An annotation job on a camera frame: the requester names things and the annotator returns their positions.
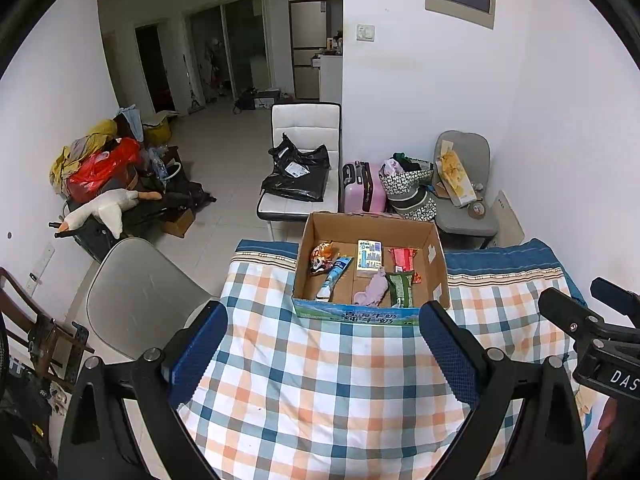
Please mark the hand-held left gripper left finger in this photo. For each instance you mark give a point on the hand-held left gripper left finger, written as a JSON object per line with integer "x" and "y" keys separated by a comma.
{"x": 197, "y": 355}

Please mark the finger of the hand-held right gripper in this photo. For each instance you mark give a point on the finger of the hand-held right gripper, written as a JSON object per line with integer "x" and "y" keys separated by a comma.
{"x": 567, "y": 310}
{"x": 617, "y": 297}
{"x": 197, "y": 355}
{"x": 450, "y": 355}

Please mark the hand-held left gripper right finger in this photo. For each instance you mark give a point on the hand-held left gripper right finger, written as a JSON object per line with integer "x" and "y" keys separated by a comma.
{"x": 450, "y": 355}

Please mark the green snack packet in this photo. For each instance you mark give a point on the green snack packet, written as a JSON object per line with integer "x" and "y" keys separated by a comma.
{"x": 400, "y": 287}

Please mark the purple sock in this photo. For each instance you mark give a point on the purple sock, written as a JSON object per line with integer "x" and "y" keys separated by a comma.
{"x": 372, "y": 287}

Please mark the red snack packet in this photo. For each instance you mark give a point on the red snack packet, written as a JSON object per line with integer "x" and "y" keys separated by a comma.
{"x": 402, "y": 260}

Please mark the small blue yellow box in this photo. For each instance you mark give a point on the small blue yellow box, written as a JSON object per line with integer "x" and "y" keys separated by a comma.
{"x": 370, "y": 257}

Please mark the blue tube packet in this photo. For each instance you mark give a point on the blue tube packet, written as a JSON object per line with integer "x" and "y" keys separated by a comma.
{"x": 335, "y": 277}

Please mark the orange panda snack packet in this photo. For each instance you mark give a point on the orange panda snack packet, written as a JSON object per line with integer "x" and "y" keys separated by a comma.
{"x": 322, "y": 257}

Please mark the grey plastic chair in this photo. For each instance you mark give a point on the grey plastic chair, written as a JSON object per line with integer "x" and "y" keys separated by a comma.
{"x": 140, "y": 290}

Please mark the plaid blanket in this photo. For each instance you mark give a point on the plaid blanket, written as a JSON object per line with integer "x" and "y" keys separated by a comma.
{"x": 325, "y": 385}

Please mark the small brown cardboard box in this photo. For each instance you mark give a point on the small brown cardboard box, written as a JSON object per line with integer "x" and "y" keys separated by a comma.
{"x": 179, "y": 222}

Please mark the tape roll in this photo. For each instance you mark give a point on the tape roll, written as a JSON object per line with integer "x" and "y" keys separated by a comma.
{"x": 477, "y": 209}

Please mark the patterned folded bag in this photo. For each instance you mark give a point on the patterned folded bag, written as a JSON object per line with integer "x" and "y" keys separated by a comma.
{"x": 415, "y": 207}

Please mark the dark luggage pile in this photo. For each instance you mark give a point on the dark luggage pile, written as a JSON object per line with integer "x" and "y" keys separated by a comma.
{"x": 175, "y": 200}

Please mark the light pink cloth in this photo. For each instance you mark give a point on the light pink cloth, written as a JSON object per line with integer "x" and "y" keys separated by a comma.
{"x": 380, "y": 214}

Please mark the yellow snack packet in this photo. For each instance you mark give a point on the yellow snack packet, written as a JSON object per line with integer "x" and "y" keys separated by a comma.
{"x": 455, "y": 180}

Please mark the white goose plush toy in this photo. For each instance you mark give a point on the white goose plush toy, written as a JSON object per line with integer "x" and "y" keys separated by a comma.
{"x": 110, "y": 205}

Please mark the patterned tote bag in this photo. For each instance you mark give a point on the patterned tote bag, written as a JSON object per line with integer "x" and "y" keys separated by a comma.
{"x": 400, "y": 182}

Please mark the pink suitcase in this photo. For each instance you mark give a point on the pink suitcase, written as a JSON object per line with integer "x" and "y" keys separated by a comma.
{"x": 372, "y": 190}

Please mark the wooden chair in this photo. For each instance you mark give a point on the wooden chair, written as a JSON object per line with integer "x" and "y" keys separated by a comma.
{"x": 20, "y": 300}

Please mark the grey padded chair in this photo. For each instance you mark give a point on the grey padded chair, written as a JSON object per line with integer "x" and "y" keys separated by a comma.
{"x": 470, "y": 145}

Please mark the dark green cloth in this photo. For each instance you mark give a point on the dark green cloth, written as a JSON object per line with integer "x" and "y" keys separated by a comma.
{"x": 410, "y": 164}

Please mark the clear plastic packaging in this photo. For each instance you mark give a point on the clear plastic packaging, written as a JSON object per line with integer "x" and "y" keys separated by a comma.
{"x": 162, "y": 162}

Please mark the black plastic bag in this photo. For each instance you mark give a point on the black plastic bag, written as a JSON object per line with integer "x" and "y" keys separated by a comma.
{"x": 295, "y": 185}

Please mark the red plastic bag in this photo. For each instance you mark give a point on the red plastic bag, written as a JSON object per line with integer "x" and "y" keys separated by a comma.
{"x": 100, "y": 170}

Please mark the yellow bag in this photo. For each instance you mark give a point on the yellow bag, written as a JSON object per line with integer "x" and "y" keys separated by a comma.
{"x": 160, "y": 132}

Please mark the light blue cloth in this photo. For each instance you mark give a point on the light blue cloth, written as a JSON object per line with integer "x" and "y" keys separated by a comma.
{"x": 131, "y": 117}

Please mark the yellow cloth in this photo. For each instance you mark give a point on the yellow cloth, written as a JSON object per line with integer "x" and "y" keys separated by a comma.
{"x": 100, "y": 127}

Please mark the white padded chair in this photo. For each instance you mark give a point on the white padded chair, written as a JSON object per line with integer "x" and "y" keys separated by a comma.
{"x": 305, "y": 120}

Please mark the black floor bag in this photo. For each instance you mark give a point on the black floor bag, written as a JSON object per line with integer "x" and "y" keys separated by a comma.
{"x": 245, "y": 100}

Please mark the white counter cabinet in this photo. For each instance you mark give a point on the white counter cabinet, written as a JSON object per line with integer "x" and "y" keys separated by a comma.
{"x": 331, "y": 80}

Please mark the glass sliding door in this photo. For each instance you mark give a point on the glass sliding door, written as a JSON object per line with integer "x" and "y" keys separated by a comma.
{"x": 235, "y": 50}

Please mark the refrigerator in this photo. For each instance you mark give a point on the refrigerator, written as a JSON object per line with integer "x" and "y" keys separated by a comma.
{"x": 305, "y": 50}

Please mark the white wall socket plate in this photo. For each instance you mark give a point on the white wall socket plate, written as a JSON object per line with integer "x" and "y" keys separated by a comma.
{"x": 40, "y": 267}

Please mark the white wall switch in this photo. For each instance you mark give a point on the white wall switch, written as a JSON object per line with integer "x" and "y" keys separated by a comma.
{"x": 365, "y": 33}

